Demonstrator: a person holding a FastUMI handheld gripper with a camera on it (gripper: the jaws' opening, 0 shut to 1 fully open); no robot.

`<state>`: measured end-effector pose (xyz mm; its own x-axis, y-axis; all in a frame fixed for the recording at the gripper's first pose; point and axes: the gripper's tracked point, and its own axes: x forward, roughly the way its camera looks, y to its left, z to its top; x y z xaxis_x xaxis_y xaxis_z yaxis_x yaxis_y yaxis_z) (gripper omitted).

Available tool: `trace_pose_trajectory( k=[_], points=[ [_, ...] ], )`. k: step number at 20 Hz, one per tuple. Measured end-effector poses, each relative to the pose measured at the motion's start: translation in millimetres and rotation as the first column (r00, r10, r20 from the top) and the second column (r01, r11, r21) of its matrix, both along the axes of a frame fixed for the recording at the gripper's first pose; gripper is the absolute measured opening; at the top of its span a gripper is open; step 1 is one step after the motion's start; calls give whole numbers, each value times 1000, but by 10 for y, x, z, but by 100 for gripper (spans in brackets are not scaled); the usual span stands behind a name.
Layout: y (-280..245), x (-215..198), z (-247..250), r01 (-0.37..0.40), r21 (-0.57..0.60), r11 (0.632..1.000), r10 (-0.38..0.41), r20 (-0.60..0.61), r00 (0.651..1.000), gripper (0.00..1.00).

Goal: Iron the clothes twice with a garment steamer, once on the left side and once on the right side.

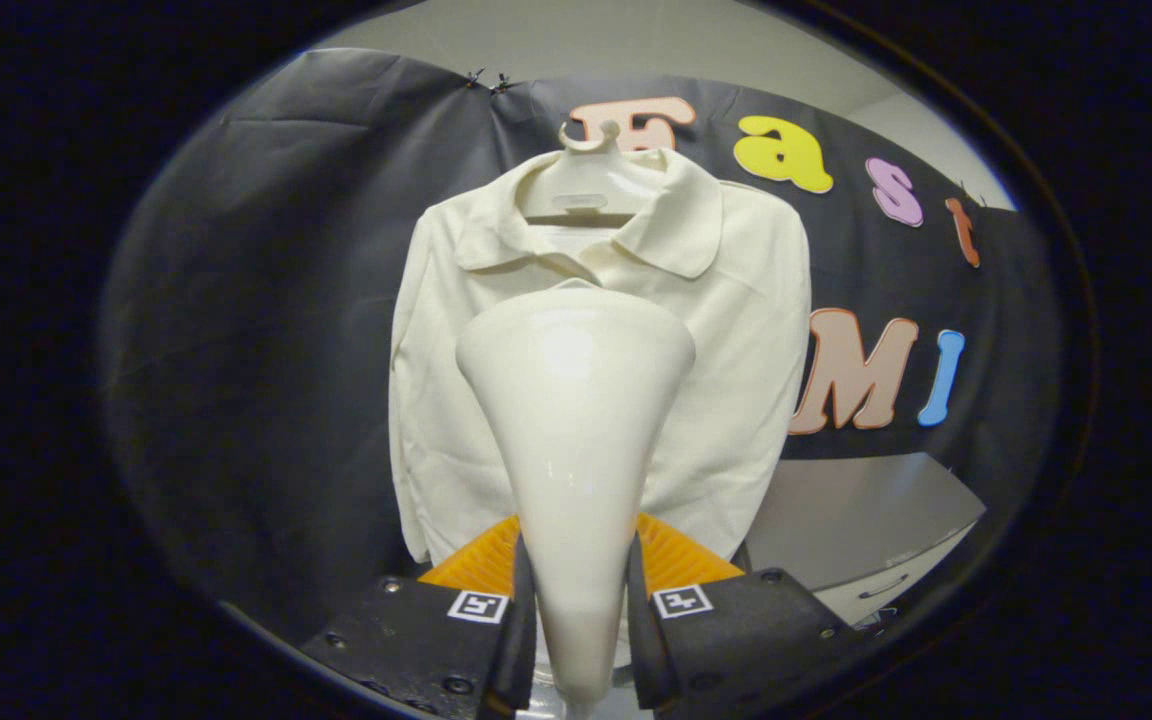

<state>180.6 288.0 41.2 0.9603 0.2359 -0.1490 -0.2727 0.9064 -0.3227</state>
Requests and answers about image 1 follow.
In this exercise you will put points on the white garment steamer head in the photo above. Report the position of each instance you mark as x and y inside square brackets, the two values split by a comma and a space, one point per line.
[571, 420]

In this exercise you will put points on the grey drawer cabinet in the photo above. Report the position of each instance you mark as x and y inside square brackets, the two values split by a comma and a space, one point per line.
[856, 510]

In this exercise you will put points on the cream button-up shirt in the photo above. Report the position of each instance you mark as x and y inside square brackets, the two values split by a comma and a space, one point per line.
[736, 330]

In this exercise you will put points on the white plastic clothes hanger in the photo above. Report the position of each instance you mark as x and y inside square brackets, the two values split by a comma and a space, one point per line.
[586, 185]

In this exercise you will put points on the black binder clip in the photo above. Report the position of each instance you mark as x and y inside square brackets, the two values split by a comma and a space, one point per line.
[966, 190]
[502, 82]
[476, 77]

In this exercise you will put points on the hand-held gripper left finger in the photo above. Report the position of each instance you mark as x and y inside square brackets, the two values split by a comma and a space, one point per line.
[521, 640]

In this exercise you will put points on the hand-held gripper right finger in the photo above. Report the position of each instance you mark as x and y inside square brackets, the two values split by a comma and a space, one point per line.
[641, 640]

